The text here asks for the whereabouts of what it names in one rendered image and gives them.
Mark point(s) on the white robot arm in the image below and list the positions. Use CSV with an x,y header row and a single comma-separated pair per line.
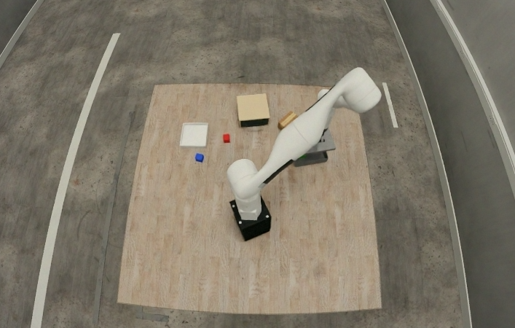
x,y
356,89

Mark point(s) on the brown cardboard box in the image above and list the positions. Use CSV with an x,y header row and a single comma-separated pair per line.
x,y
290,117

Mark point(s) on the blue block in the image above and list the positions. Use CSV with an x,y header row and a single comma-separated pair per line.
x,y
199,157

